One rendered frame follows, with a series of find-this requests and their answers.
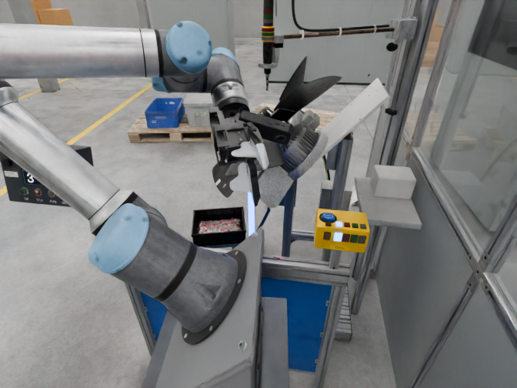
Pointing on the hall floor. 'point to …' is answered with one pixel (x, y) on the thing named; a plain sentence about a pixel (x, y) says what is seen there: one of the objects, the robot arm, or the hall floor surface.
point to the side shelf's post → (365, 268)
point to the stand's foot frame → (344, 331)
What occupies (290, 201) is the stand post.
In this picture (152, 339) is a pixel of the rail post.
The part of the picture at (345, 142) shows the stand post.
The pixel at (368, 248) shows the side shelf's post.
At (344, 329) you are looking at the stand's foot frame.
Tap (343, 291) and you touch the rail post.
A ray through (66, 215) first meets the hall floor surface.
